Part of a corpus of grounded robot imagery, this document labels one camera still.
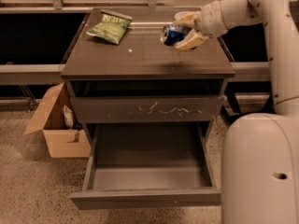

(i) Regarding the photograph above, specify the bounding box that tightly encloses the green chip bag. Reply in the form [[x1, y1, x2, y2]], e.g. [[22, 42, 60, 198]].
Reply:
[[86, 9, 133, 45]]

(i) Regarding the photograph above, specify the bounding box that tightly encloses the open grey middle drawer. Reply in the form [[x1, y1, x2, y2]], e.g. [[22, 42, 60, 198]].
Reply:
[[71, 122, 221, 210]]

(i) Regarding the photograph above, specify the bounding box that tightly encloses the white bowl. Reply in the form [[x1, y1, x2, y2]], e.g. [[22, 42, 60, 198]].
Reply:
[[174, 11, 190, 20]]

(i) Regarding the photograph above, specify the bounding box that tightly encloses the closed scratched top drawer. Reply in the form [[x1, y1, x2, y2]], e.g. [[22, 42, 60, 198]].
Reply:
[[71, 96, 223, 123]]

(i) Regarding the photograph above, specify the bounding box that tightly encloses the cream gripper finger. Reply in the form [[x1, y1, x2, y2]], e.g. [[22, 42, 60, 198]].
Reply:
[[174, 11, 201, 29], [174, 29, 208, 51]]

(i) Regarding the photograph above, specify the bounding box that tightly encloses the blue pepsi can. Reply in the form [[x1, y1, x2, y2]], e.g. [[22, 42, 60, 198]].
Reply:
[[160, 24, 191, 46]]

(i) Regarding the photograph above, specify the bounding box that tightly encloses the metal window railing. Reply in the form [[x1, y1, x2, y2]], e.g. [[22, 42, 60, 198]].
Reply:
[[0, 0, 270, 85]]

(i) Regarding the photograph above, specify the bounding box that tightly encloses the open cardboard box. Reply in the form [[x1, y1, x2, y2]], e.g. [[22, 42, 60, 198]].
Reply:
[[24, 83, 91, 158]]

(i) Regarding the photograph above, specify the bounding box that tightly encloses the black rolling stand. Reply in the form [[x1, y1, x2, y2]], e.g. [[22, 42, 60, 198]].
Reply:
[[221, 92, 275, 124]]

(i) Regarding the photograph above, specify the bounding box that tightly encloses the white bag in box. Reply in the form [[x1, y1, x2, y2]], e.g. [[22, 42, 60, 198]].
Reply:
[[63, 105, 74, 129]]

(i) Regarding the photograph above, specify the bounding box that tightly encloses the grey drawer cabinet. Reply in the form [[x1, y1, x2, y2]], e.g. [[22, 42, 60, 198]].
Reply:
[[59, 7, 236, 211]]

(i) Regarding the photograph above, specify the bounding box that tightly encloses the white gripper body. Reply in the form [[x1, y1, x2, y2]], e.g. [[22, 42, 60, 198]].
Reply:
[[195, 1, 228, 37]]

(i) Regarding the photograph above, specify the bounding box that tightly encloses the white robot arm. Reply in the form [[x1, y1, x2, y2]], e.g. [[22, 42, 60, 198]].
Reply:
[[175, 0, 299, 224]]

